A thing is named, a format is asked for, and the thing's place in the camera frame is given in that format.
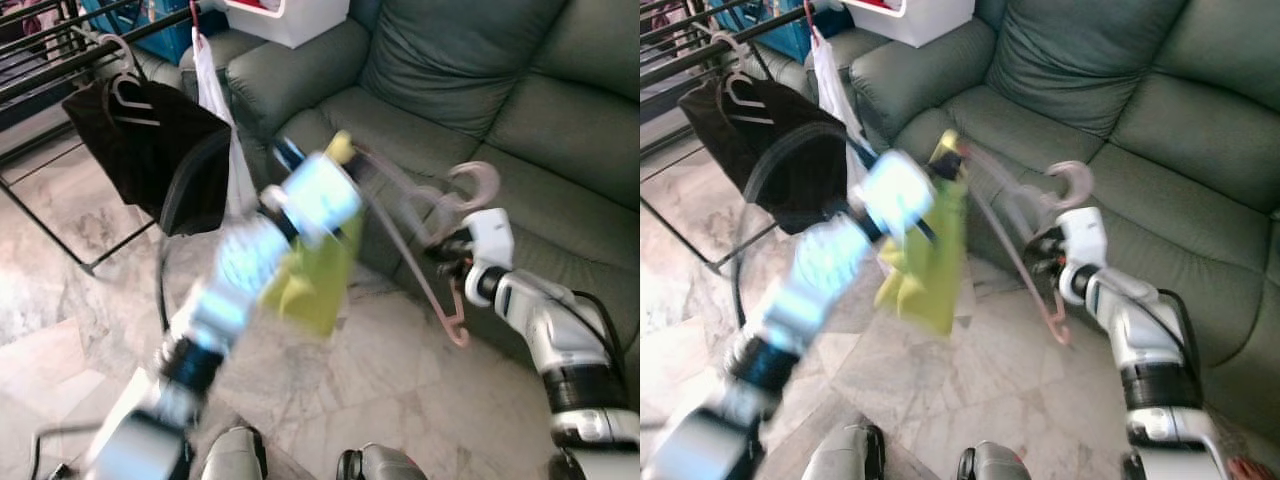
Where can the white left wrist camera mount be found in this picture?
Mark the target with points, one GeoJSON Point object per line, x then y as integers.
{"type": "Point", "coordinates": [320, 195]}
{"type": "Point", "coordinates": [895, 190]}

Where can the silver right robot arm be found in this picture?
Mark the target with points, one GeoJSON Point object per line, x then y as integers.
{"type": "Point", "coordinates": [550, 320]}
{"type": "Point", "coordinates": [1130, 320]}

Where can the dark metal drying rack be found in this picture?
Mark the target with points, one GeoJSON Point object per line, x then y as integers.
{"type": "Point", "coordinates": [690, 55]}
{"type": "Point", "coordinates": [60, 60]}

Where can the white shirt red letters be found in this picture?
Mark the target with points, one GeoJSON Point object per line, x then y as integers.
{"type": "Point", "coordinates": [832, 85]}
{"type": "Point", "coordinates": [215, 90]}

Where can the black printed t-shirt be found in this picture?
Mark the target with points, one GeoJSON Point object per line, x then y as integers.
{"type": "Point", "coordinates": [770, 150]}
{"type": "Point", "coordinates": [150, 150]}

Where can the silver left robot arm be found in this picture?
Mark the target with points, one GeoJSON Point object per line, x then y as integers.
{"type": "Point", "coordinates": [240, 260]}
{"type": "Point", "coordinates": [820, 265]}

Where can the pink clothes hanger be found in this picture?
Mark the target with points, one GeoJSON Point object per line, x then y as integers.
{"type": "Point", "coordinates": [194, 15]}
{"type": "Point", "coordinates": [809, 14]}

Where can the grey robot right leg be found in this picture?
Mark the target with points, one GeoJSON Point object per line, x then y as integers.
{"type": "Point", "coordinates": [990, 465]}
{"type": "Point", "coordinates": [375, 465]}

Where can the green leather sofa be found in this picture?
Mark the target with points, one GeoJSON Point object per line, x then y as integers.
{"type": "Point", "coordinates": [450, 70]}
{"type": "Point", "coordinates": [1080, 70]}

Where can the red cloth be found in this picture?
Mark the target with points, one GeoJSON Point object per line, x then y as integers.
{"type": "Point", "coordinates": [255, 4]}
{"type": "Point", "coordinates": [878, 4]}

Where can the blue suitcase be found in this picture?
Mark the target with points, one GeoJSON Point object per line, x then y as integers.
{"type": "Point", "coordinates": [790, 40]}
{"type": "Point", "coordinates": [170, 40]}

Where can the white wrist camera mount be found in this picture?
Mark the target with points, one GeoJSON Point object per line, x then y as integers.
{"type": "Point", "coordinates": [320, 195]}
{"type": "Point", "coordinates": [1085, 235]}
{"type": "Point", "coordinates": [895, 190]}
{"type": "Point", "coordinates": [490, 235]}

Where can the yellow-green garment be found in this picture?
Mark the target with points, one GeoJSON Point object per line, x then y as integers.
{"type": "Point", "coordinates": [930, 280]}
{"type": "Point", "coordinates": [315, 280]}

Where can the white storage box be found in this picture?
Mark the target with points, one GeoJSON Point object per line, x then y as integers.
{"type": "Point", "coordinates": [920, 22]}
{"type": "Point", "coordinates": [295, 22]}

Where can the grey robot leg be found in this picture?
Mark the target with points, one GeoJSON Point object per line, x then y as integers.
{"type": "Point", "coordinates": [375, 465]}
{"type": "Point", "coordinates": [990, 465]}
{"type": "Point", "coordinates": [230, 455]}
{"type": "Point", "coordinates": [840, 455]}

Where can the pale pink plastic hanger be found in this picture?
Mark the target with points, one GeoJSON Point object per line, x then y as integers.
{"type": "Point", "coordinates": [488, 180]}
{"type": "Point", "coordinates": [1085, 180]}

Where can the grey robot left leg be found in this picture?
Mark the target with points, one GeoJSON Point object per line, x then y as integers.
{"type": "Point", "coordinates": [840, 455]}
{"type": "Point", "coordinates": [230, 455]}

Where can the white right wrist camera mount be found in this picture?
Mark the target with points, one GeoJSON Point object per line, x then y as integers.
{"type": "Point", "coordinates": [490, 235]}
{"type": "Point", "coordinates": [1085, 235]}

